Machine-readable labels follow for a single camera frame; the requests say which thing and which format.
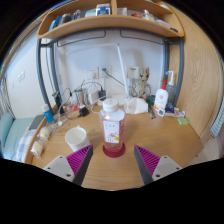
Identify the black charger block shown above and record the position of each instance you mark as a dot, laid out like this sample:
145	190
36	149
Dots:
84	111

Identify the blue and white tube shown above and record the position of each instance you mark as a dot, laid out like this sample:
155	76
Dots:
48	115

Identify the clear pump spray bottle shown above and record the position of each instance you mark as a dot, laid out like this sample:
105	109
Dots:
171	88

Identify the white desk lamp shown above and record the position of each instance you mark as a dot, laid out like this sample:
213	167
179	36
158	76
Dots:
121	71

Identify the wooden shelf unit with items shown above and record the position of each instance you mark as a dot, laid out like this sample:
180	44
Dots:
110	21

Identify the white pump lotion bottle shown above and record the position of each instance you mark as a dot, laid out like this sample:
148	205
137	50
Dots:
161	98

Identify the bagged round bun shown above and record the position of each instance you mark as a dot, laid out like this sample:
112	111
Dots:
44	133
37	148

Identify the light green pillow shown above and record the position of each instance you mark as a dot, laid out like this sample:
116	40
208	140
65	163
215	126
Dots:
5	128

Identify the white paper cup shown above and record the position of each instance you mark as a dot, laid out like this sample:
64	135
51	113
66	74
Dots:
77	140

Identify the stainless steel mug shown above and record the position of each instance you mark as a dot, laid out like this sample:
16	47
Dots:
81	97

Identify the clear bottle with pink drink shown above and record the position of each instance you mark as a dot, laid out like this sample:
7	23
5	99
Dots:
112	130

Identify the small green packet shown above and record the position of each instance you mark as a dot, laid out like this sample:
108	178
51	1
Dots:
183	121

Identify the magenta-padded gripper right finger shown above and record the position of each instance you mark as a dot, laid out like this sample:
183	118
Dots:
166	166

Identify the dark grey laptop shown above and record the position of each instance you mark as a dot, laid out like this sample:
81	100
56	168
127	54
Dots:
36	122

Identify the wooden tree figurine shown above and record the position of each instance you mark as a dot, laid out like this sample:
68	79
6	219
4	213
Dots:
142	83

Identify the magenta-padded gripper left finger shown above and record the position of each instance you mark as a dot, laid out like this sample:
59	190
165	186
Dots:
60	166

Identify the white tissue pack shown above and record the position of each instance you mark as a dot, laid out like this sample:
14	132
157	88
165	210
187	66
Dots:
136	106

